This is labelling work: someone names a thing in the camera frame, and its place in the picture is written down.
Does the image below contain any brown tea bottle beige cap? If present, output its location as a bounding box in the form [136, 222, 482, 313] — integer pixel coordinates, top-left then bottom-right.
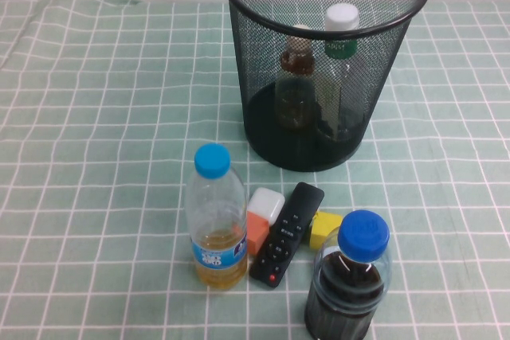
[274, 23, 318, 130]

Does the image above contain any clear bottle white cap green label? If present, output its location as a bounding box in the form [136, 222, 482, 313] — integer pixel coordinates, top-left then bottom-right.
[316, 2, 371, 144]

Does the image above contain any black mesh wastebasket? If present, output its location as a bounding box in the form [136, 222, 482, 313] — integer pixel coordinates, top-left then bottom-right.
[218, 0, 434, 173]

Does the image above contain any yellow drink bottle light-blue cap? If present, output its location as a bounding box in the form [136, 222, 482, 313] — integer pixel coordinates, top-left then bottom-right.
[183, 143, 249, 291]

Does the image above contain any orange and white block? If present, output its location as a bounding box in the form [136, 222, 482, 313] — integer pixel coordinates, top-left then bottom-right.
[247, 187, 286, 227]

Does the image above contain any black remote control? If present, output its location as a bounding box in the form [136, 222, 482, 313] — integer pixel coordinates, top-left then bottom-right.
[249, 182, 326, 288]

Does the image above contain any yellow block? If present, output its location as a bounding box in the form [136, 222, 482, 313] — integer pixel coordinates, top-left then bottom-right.
[306, 210, 344, 252]

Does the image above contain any dark drink bottle blue cap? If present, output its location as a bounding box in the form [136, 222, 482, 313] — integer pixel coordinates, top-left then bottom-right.
[304, 209, 394, 339]

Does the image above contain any green checked tablecloth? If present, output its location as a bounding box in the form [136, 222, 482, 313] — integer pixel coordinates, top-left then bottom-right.
[0, 0, 510, 340]

